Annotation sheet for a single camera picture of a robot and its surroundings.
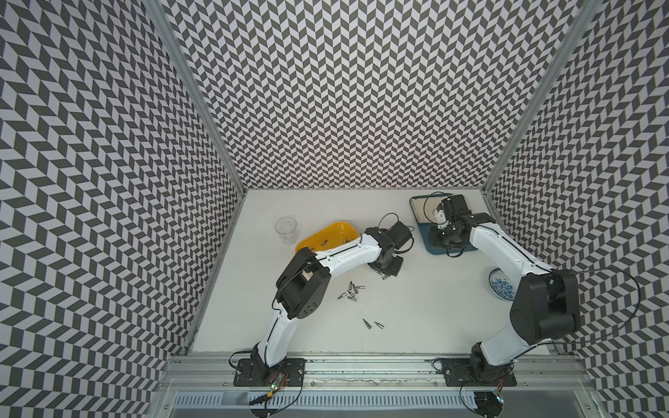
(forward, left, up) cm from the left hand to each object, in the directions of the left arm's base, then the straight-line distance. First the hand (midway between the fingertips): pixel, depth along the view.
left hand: (388, 270), depth 88 cm
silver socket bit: (-4, +9, -5) cm, 11 cm away
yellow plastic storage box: (+14, +21, +1) cm, 25 cm away
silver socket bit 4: (-7, +12, -6) cm, 16 cm away
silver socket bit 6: (-16, +4, -6) cm, 18 cm away
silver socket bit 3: (-7, +15, -3) cm, 17 cm away
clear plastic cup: (+16, +37, +2) cm, 40 cm away
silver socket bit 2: (-3, +13, -5) cm, 14 cm away
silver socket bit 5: (-17, +7, -5) cm, 19 cm away
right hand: (+7, -16, +6) cm, 18 cm away
